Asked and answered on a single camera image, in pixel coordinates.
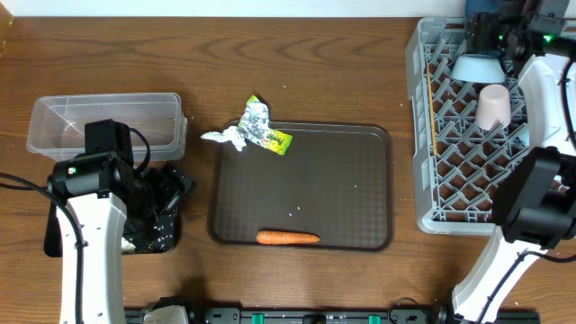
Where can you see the white rice pile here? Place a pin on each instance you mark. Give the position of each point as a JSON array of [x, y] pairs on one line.
[[145, 237]]

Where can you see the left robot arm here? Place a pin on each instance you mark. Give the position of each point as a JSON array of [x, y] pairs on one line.
[[90, 197]]

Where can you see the clear plastic bin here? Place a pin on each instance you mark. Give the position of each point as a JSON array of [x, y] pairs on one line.
[[57, 127]]

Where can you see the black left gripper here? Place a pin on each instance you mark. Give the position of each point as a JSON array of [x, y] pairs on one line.
[[182, 186]]

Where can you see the light blue cup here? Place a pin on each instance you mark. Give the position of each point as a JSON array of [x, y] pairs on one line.
[[524, 136]]

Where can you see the wooden chopstick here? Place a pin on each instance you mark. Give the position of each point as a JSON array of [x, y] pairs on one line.
[[431, 109]]

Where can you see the white pink cup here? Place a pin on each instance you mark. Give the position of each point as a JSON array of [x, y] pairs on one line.
[[493, 107]]

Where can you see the orange carrot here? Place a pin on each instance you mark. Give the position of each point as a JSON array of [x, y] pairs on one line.
[[272, 237]]

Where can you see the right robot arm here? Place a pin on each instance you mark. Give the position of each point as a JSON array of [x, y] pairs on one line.
[[534, 207]]

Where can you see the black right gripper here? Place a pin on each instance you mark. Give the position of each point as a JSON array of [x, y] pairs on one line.
[[481, 28]]

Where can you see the foil wrapper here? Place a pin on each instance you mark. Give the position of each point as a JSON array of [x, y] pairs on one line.
[[254, 126]]

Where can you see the dark brown serving tray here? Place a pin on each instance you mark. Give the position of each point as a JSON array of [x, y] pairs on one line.
[[334, 181]]

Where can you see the light blue small bowl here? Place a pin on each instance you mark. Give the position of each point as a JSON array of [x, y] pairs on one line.
[[478, 68]]

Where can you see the dark blue plate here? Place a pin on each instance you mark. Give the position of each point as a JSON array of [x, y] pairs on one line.
[[473, 7]]

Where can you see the grey dishwasher rack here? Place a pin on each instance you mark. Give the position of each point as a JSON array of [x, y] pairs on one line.
[[454, 190]]

